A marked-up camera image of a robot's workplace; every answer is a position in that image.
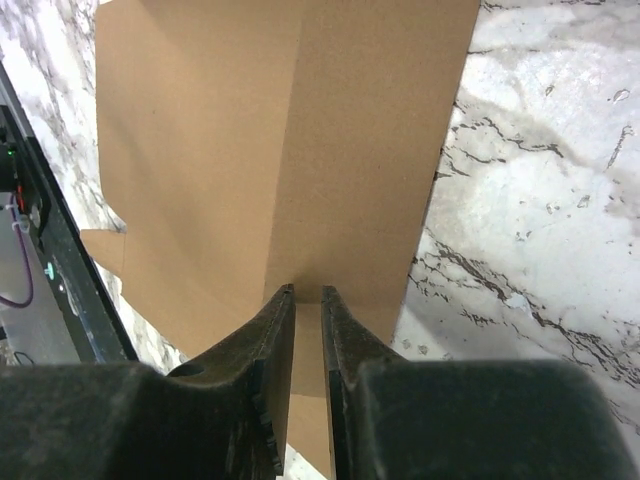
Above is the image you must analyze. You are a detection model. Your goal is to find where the brown cardboard box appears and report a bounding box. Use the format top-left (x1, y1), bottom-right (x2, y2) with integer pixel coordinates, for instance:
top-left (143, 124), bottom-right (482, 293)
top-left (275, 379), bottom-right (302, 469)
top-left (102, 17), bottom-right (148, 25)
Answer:
top-left (81, 1), bottom-right (479, 474)

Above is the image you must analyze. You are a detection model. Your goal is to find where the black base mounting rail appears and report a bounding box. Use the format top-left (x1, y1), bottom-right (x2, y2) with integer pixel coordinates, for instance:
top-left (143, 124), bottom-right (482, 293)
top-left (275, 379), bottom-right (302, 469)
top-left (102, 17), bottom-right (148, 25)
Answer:
top-left (1, 73), bottom-right (138, 364)

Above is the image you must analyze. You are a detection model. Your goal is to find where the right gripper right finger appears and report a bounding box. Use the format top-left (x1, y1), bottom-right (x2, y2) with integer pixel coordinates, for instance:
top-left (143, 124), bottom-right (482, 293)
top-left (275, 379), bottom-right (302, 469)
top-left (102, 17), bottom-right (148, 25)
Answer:
top-left (321, 286), bottom-right (401, 479)

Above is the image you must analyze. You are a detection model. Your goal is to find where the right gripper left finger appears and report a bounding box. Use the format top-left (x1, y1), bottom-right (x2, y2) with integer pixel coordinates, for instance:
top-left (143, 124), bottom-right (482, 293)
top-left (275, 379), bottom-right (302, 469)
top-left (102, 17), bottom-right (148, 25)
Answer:
top-left (168, 284), bottom-right (296, 475)

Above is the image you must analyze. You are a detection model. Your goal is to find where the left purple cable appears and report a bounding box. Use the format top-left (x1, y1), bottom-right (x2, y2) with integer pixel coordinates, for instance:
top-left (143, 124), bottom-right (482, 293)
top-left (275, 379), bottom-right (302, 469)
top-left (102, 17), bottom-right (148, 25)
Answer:
top-left (0, 199), bottom-right (36, 311)

